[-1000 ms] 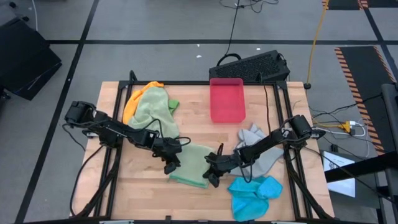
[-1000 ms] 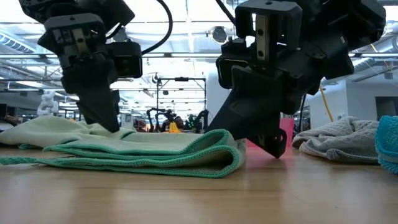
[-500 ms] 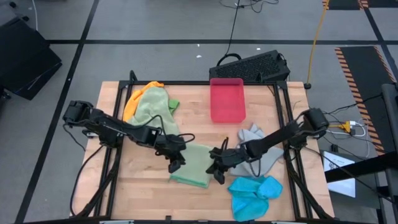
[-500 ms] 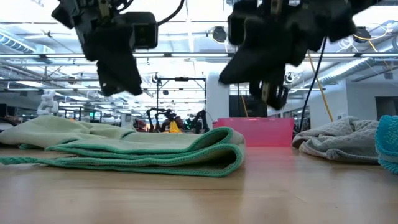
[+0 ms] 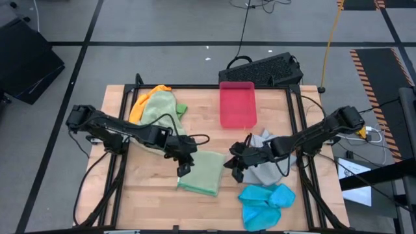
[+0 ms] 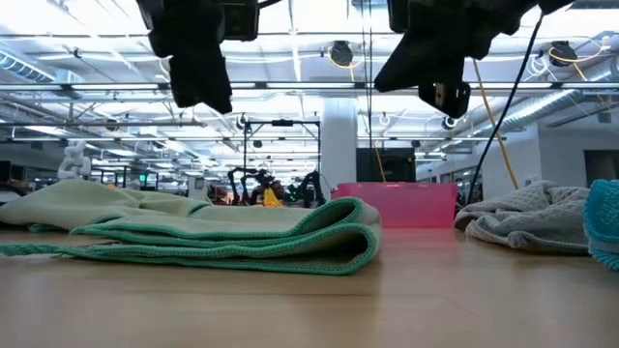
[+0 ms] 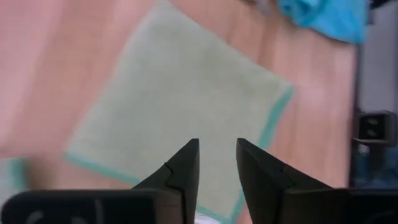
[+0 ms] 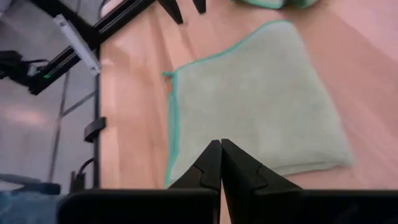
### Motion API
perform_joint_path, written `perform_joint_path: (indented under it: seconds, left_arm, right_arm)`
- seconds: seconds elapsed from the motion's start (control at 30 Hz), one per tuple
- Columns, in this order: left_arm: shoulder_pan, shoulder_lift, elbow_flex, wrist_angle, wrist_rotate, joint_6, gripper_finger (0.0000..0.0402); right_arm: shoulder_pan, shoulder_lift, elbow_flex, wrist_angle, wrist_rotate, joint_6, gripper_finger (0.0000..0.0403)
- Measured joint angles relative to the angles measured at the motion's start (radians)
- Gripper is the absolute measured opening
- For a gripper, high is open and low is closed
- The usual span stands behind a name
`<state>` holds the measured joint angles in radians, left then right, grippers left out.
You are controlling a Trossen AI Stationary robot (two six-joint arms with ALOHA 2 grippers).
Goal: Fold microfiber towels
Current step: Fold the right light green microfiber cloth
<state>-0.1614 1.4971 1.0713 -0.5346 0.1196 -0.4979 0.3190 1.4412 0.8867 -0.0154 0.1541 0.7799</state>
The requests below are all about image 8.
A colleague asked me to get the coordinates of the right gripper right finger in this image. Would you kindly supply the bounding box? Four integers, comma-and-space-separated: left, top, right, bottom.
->
221, 139, 302, 224

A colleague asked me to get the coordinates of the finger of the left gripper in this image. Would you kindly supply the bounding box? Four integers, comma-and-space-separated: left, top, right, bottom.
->
157, 0, 184, 25
192, 0, 208, 15

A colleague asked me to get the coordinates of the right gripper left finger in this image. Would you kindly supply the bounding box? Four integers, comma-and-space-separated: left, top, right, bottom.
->
167, 139, 222, 191

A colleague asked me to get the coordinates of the pale green microfiber towel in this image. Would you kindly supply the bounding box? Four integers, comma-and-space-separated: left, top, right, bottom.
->
231, 0, 318, 9

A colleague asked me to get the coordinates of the pale green tagged towel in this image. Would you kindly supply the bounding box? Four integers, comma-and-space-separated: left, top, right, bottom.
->
161, 19, 355, 188

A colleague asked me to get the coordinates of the short white bar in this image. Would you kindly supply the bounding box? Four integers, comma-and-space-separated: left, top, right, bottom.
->
53, 14, 102, 76

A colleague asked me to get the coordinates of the black device with green light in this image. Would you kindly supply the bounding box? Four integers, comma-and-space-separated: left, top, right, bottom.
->
0, 50, 49, 96

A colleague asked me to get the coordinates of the black metal table frame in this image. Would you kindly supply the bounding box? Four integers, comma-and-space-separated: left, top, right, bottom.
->
29, 0, 156, 190

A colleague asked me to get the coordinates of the black table-edge bracket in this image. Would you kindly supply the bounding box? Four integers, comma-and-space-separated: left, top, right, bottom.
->
83, 116, 107, 143

